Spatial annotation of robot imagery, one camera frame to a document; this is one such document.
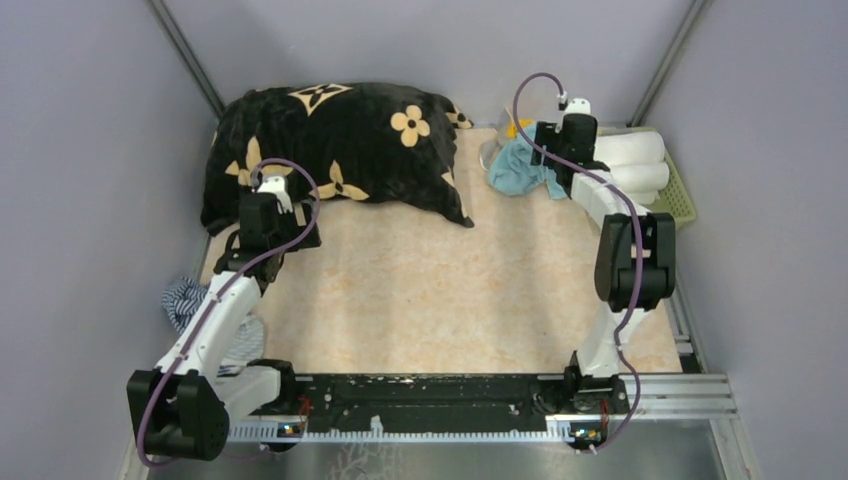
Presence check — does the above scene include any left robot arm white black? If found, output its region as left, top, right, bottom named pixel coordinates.
left=126, top=192, right=323, bottom=468

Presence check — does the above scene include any middle white rolled towel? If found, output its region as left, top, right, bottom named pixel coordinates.
left=610, top=163, right=670, bottom=193

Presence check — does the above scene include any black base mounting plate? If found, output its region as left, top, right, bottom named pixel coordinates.
left=253, top=374, right=631, bottom=434

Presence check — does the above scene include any green plastic basket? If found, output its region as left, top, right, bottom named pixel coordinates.
left=598, top=127, right=696, bottom=230

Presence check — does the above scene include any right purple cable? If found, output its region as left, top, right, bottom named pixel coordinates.
left=513, top=72, right=645, bottom=455

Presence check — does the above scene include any light blue towel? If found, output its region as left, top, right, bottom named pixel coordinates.
left=487, top=139, right=568, bottom=200

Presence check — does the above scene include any bottom white rolled towel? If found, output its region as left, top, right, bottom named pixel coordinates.
left=627, top=191, right=660, bottom=206

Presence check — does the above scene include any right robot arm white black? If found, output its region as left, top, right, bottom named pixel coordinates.
left=532, top=113, right=676, bottom=412

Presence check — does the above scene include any black pillow with tan flowers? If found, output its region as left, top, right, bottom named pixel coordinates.
left=200, top=82, right=474, bottom=236

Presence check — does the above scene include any white rolled towel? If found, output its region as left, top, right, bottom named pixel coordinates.
left=594, top=130, right=666, bottom=167
left=610, top=163, right=670, bottom=193
left=627, top=191, right=660, bottom=206

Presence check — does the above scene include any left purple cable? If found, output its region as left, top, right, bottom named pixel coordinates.
left=135, top=158, right=322, bottom=468

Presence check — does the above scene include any purple cable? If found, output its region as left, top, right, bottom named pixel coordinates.
left=513, top=72, right=645, bottom=455
left=135, top=158, right=322, bottom=468

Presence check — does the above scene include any blue white striped towel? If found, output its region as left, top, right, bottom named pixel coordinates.
left=161, top=277, right=266, bottom=377

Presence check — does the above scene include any top white rolled towel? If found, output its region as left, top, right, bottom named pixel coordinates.
left=594, top=130, right=666, bottom=167

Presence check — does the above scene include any yellow grey towel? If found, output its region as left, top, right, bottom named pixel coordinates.
left=498, top=109, right=535, bottom=142

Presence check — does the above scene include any white toothed cable strip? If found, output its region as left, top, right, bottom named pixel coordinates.
left=227, top=416, right=576, bottom=444

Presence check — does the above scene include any aluminium frame rail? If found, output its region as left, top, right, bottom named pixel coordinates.
left=621, top=373, right=739, bottom=421

